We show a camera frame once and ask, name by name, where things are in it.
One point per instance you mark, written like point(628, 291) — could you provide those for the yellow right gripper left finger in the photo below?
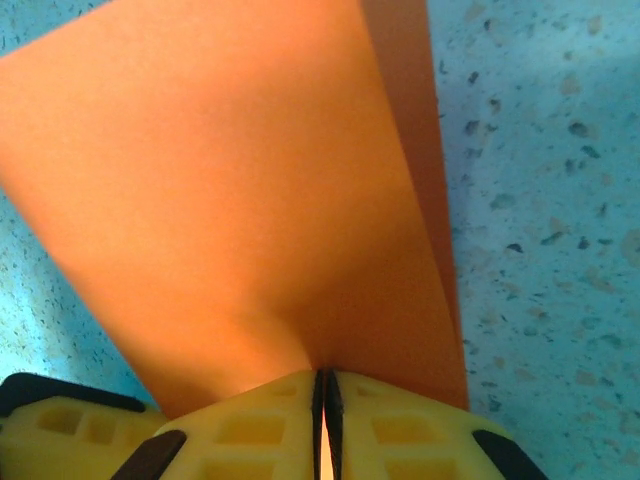
point(240, 435)

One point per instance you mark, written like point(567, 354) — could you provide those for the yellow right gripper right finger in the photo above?
point(410, 445)

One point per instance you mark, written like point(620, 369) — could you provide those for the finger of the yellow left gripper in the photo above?
point(50, 440)

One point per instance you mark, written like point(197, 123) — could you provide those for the orange square paper sheet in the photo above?
point(200, 175)

